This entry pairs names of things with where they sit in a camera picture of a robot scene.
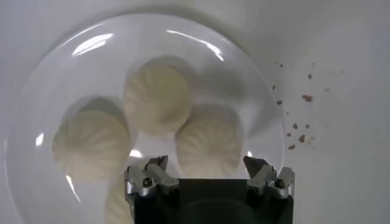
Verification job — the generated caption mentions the white round plate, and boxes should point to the white round plate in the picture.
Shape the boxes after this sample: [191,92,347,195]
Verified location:
[2,12,286,224]

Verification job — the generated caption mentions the scattered brown crumbs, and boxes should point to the scattered brown crumbs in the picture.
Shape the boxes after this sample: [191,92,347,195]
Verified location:
[271,62,345,152]

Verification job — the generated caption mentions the white steamed baozi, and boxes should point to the white steamed baozi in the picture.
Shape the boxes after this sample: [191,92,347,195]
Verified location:
[51,97,132,183]
[103,175,137,224]
[175,103,244,180]
[122,56,196,138]

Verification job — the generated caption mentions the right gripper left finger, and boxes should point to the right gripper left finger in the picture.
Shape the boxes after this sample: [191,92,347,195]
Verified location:
[124,155,180,198]

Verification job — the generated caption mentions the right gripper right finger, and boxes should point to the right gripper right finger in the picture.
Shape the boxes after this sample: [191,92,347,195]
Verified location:
[243,155,296,198]

